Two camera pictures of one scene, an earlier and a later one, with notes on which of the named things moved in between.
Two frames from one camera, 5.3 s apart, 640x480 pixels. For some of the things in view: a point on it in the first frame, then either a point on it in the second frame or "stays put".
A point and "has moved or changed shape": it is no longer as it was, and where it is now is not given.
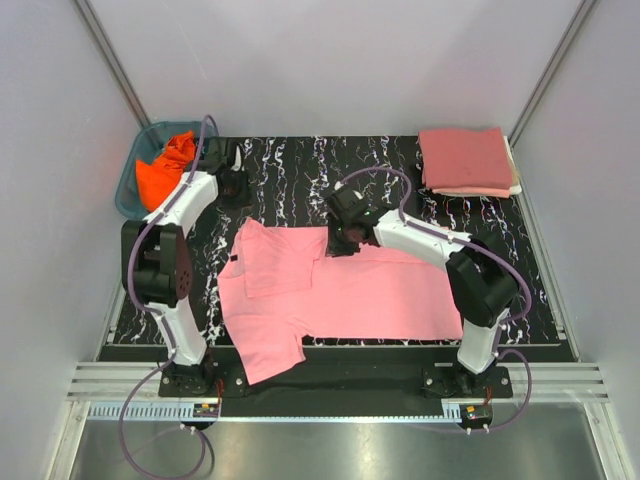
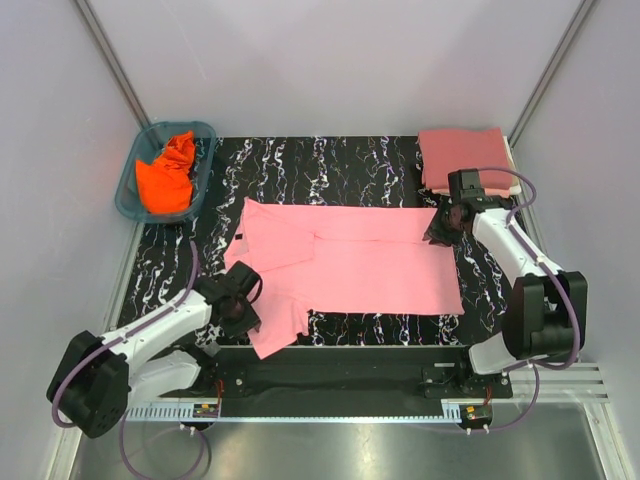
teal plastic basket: (146, 145) stays put
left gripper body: (240, 193) → (240, 320)
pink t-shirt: (277, 287) has moved or changed shape
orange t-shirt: (157, 179) stays put
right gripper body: (340, 242) → (455, 231)
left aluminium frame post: (112, 61) stays put
